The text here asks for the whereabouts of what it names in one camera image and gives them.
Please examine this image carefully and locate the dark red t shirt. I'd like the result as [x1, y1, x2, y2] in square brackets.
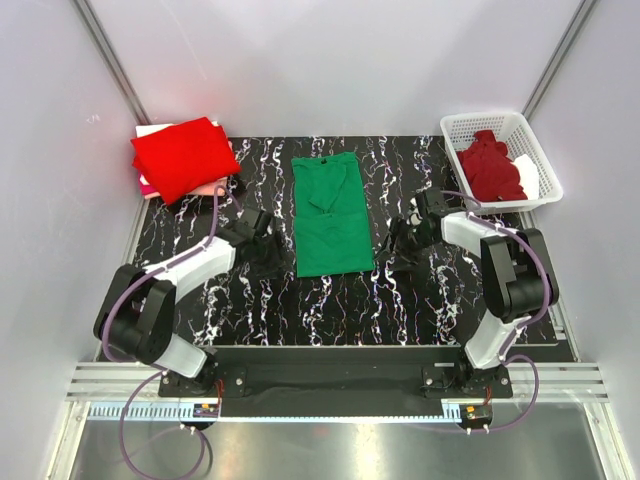
[457, 130, 528, 202]

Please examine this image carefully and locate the black marble pattern mat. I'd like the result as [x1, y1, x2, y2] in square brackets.
[131, 136, 485, 347]

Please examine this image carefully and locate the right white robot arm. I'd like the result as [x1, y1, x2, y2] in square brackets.
[381, 188, 559, 397]

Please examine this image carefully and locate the green t shirt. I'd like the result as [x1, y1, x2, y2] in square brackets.
[292, 152, 374, 278]

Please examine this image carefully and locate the white cloth in basket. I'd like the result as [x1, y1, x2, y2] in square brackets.
[513, 154, 540, 200]

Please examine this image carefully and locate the folded magenta t shirt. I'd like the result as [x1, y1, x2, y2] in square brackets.
[139, 183, 157, 198]

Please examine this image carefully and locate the right aluminium corner post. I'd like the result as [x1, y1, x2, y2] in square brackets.
[522, 0, 600, 120]

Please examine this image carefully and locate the folded red t shirt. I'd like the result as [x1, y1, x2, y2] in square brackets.
[131, 117, 241, 205]

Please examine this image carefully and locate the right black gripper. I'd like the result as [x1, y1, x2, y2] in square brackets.
[372, 217, 437, 272]

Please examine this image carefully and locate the aluminium frame rail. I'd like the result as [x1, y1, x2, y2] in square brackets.
[66, 363, 608, 424]

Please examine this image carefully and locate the folded pink t shirt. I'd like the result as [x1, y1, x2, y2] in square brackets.
[189, 177, 228, 197]

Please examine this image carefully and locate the left aluminium corner post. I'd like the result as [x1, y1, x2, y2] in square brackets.
[70, 0, 150, 125]

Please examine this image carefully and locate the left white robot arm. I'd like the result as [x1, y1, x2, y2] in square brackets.
[93, 207, 282, 396]

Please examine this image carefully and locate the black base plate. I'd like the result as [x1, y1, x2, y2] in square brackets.
[159, 346, 513, 401]

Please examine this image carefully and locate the aluminium corner post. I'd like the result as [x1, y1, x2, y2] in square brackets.
[522, 0, 600, 120]
[70, 0, 150, 125]

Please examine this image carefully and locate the folded white t shirt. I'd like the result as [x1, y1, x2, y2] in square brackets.
[135, 117, 224, 138]

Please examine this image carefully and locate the white plastic basket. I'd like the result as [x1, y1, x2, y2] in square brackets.
[440, 111, 563, 215]

